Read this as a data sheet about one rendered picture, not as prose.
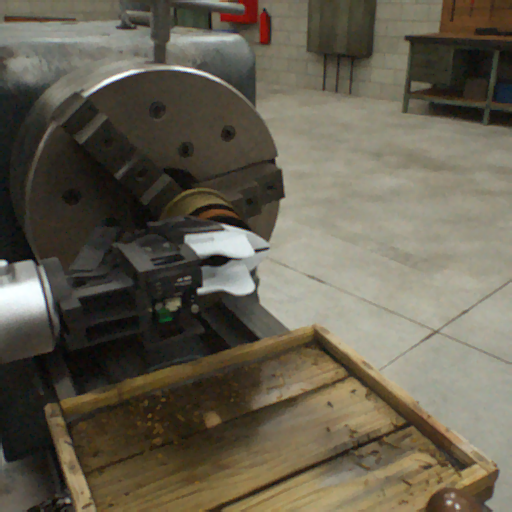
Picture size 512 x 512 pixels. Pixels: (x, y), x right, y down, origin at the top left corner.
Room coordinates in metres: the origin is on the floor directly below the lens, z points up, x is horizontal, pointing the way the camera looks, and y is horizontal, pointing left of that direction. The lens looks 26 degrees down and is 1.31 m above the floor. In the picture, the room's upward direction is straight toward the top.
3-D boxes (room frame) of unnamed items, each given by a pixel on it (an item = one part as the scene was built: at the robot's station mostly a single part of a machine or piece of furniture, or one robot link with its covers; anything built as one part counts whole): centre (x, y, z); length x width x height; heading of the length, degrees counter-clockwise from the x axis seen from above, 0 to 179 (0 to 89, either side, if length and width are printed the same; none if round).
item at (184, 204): (0.55, 0.06, 1.08); 0.09 x 0.09 x 0.09; 29
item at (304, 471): (0.45, 0.00, 0.89); 0.36 x 0.30 x 0.04; 119
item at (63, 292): (0.43, 0.11, 1.08); 0.12 x 0.09 x 0.08; 119
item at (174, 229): (0.48, 0.07, 1.10); 0.09 x 0.02 x 0.05; 119
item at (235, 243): (0.48, 0.02, 1.10); 0.09 x 0.06 x 0.03; 119
